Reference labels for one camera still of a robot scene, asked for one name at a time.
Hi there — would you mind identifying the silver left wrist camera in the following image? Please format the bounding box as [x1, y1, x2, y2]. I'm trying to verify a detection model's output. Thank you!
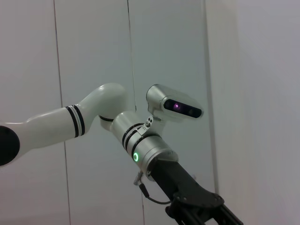
[138, 84, 204, 137]

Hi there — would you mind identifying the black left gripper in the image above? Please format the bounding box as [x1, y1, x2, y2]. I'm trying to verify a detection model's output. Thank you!
[150, 160, 244, 225]

